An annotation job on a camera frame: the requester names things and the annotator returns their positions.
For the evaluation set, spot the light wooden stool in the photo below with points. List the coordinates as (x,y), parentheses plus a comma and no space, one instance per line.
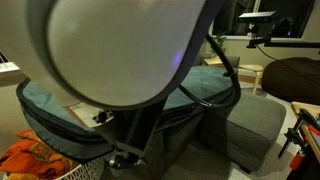
(257,70)

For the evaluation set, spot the orange cloth pile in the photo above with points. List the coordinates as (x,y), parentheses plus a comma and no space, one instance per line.
(31,159)

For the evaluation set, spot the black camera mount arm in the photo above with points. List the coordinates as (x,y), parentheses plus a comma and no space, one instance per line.
(268,42)

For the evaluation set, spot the green houseplant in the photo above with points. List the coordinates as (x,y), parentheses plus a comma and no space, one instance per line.
(219,39)

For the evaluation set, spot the white wire laundry basket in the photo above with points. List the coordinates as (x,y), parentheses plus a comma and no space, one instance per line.
(92,170)

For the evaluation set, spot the grey fabric sofa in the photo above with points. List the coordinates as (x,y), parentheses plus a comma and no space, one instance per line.
(245,132)

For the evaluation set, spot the large teal zippered bag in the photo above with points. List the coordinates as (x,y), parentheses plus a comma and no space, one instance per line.
(200,83)

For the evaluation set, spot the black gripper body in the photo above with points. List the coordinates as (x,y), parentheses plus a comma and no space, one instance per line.
(121,159)

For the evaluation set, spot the black stereo camera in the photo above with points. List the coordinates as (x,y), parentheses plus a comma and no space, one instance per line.
(258,17)

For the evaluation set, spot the dark brown bean bag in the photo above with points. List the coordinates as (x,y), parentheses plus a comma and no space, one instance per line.
(293,79)

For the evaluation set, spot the wooden table with clamps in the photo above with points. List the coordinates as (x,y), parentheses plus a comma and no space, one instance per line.
(305,133)

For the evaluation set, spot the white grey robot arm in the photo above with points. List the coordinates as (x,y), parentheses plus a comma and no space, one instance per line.
(101,71)

